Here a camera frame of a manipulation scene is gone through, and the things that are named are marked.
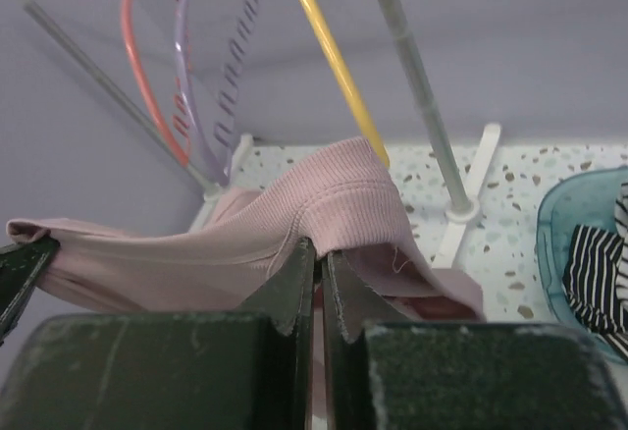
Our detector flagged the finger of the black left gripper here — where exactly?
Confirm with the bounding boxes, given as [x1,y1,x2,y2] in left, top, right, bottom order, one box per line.
[0,238,60,344]

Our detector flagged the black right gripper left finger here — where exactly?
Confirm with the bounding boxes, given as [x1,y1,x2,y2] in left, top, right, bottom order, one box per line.
[1,240,316,429]

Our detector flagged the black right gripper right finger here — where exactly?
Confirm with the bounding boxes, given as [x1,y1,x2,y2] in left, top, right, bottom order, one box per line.
[322,253,627,429]

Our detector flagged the pink tank top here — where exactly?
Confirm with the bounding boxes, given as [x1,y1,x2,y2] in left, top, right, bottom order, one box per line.
[7,137,485,320]

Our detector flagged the grey white hanger rack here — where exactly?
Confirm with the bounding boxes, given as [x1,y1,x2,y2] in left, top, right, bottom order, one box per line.
[0,0,503,274]

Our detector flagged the yellow plastic hanger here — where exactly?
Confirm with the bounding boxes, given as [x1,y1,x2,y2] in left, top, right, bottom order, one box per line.
[299,0,390,168]

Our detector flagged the purple plastic hanger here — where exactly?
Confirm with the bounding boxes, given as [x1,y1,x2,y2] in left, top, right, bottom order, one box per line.
[174,0,262,187]

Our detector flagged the black white striped garment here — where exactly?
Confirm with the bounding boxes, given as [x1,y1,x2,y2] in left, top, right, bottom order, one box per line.
[562,184,627,359]

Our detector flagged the teal plastic basket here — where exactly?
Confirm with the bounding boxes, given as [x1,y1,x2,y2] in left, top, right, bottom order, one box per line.
[537,167,627,364]

